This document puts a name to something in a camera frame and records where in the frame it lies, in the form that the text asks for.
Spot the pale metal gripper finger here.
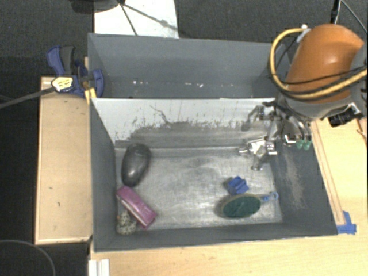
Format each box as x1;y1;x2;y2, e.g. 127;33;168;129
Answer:
241;104;273;132
251;142;279;171

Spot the small blue plastic block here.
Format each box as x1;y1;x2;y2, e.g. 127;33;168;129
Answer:
225;176;250;197

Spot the dark green oval scrub brush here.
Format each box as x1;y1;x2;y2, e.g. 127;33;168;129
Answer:
215;191;280;220

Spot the grey metal bin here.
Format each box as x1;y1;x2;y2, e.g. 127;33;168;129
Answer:
87;32;339;253

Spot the dark grey computer mouse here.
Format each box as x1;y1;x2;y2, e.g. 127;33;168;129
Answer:
121;143;152;188

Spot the purple flat case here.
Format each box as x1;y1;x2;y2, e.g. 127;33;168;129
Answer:
116;185;158;230

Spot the black cylinder on white bracket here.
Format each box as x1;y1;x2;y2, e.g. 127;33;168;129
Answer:
327;103;363;128

